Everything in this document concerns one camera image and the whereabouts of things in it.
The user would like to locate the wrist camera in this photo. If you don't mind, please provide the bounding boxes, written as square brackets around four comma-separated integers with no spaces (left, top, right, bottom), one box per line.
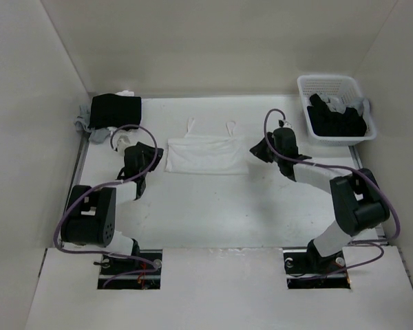
[114,135,132,155]
[278,120,292,129]

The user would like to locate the folded black tank top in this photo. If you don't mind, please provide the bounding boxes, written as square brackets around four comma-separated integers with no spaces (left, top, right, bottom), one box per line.
[89,93,142,129]

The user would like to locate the white plastic basket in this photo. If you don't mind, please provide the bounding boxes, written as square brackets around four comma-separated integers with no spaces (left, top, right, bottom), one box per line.
[297,74,377,146]

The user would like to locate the black tank tops in basket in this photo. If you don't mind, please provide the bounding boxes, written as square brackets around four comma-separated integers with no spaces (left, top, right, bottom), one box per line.
[307,93,367,137]

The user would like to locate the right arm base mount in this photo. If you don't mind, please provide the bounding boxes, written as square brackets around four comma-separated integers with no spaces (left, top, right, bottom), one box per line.
[283,249,350,289]

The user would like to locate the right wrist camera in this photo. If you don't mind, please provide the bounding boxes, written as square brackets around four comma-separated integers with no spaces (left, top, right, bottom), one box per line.
[278,120,292,129]

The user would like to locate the grey tank top under stack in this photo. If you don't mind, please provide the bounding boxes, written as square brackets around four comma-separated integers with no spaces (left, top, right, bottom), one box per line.
[74,104,113,144]

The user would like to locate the white tank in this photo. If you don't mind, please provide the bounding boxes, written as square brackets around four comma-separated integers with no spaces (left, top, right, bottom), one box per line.
[116,90,135,97]
[165,118,248,175]

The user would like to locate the white tank top in stack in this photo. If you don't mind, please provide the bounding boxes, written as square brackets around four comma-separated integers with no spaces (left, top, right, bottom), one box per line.
[116,90,135,97]

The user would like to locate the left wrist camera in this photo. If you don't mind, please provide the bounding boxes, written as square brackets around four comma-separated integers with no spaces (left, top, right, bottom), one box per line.
[114,135,132,155]

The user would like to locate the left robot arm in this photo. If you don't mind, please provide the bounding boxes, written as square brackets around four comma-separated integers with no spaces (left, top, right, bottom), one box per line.
[59,142,163,274]

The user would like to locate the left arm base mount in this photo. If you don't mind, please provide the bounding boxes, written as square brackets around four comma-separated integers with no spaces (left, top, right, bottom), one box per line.
[94,250,163,290]

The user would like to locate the grey tank top in basket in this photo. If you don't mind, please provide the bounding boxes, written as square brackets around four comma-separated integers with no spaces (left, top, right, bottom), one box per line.
[317,93,370,117]

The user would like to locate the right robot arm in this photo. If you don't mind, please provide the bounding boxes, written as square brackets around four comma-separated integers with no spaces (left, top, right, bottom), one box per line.
[250,128,390,272]

